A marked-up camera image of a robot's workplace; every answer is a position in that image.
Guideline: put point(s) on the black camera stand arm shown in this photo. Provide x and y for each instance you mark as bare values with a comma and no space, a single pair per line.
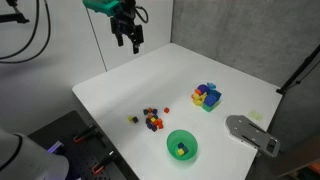
13,16

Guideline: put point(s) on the green plastic bowl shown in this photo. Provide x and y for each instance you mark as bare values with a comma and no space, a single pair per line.
173,148

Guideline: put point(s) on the pale yellow tape piece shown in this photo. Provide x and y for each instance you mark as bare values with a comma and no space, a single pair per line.
255,115

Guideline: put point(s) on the orange toy piece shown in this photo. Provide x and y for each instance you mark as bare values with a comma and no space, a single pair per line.
198,91

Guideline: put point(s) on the teal small block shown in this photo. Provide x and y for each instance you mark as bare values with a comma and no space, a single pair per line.
185,150

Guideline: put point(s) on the colourful block cluster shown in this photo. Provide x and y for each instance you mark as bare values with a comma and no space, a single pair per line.
213,101

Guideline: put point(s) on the yellow small block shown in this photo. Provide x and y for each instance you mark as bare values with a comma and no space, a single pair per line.
180,152
153,119
130,118

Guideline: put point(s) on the red small block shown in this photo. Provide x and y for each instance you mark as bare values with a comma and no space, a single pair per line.
160,126
155,122
166,110

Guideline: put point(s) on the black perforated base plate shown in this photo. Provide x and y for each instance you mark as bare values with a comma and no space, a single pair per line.
83,153

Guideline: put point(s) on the dark brown small block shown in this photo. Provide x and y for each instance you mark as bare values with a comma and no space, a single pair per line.
135,119

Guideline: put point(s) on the grey metal mounting plate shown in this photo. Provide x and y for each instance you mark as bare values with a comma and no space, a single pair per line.
251,134

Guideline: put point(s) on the orange small block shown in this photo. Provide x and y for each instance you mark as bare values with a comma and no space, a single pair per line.
149,116
160,120
150,109

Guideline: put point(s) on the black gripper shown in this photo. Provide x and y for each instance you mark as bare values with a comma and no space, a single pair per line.
122,24

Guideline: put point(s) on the yellow toy piece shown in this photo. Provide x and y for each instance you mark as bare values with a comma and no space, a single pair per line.
197,99

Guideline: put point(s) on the light blue toy piece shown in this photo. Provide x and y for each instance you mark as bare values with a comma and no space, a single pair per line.
211,86

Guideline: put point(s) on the purple glowing indicator light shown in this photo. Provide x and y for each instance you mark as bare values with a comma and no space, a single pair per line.
55,147

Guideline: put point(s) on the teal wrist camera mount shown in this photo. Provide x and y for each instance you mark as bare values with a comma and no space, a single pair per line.
100,5

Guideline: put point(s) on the big blue toy cube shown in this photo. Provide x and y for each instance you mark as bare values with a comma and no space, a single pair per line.
210,99

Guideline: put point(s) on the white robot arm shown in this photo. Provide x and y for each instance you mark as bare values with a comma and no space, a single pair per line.
23,160

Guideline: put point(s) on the black tripod stand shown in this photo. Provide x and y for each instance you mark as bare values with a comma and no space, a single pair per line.
298,71

